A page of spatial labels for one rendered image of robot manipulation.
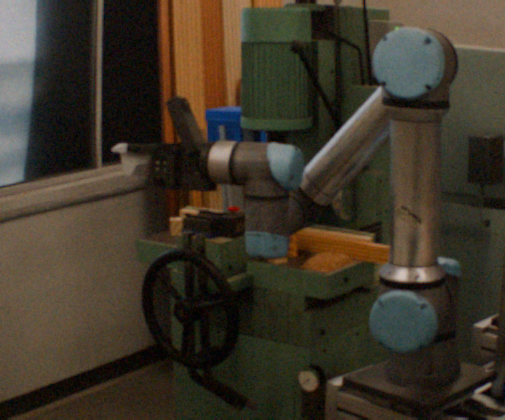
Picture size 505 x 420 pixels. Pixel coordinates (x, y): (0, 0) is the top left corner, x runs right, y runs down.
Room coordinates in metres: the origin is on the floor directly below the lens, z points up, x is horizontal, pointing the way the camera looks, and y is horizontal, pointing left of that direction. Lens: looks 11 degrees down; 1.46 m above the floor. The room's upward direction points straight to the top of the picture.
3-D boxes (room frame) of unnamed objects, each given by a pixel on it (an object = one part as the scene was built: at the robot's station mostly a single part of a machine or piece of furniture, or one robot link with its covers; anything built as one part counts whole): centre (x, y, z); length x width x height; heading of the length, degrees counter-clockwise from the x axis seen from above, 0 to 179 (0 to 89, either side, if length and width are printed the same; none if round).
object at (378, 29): (2.55, -0.37, 1.40); 0.10 x 0.06 x 0.16; 142
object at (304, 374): (2.06, -0.14, 0.65); 0.06 x 0.04 x 0.08; 52
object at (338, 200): (2.41, -0.24, 1.02); 0.12 x 0.03 x 0.12; 142
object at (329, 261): (2.19, -0.18, 0.91); 0.12 x 0.09 x 0.03; 142
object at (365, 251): (2.37, -0.09, 0.92); 0.62 x 0.02 x 0.04; 52
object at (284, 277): (2.32, 0.03, 0.87); 0.61 x 0.30 x 0.06; 52
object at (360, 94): (2.46, -0.31, 1.23); 0.09 x 0.08 x 0.15; 142
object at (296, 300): (2.34, -0.02, 0.82); 0.40 x 0.21 x 0.04; 52
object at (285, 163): (1.63, -0.03, 1.21); 0.11 x 0.08 x 0.09; 66
